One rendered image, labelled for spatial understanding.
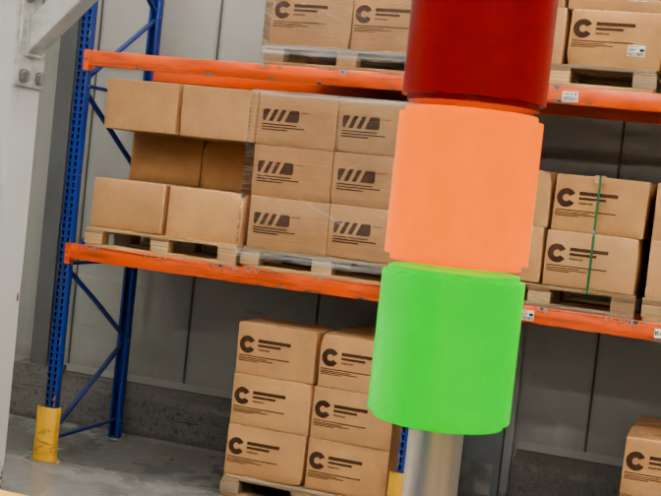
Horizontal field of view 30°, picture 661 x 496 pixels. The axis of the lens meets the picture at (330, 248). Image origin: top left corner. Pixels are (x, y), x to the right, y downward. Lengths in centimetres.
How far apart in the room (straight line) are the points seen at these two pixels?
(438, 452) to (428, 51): 14
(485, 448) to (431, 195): 909
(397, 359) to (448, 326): 2
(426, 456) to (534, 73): 13
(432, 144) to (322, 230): 792
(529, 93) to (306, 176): 796
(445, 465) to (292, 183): 799
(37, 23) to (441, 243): 257
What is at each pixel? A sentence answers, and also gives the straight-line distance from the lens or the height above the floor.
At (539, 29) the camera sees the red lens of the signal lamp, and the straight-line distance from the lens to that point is 42.
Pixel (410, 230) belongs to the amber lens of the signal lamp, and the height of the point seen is 223.
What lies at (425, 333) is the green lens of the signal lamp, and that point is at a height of 219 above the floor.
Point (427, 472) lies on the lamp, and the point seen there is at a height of 214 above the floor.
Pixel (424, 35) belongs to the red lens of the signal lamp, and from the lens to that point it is 42.
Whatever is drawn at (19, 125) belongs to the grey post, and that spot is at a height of 229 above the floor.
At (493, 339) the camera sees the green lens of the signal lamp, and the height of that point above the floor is 219.
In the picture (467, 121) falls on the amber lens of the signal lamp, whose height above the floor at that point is 226.
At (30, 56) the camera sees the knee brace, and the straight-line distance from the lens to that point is 296.
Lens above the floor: 224
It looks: 3 degrees down
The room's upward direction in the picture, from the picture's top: 6 degrees clockwise
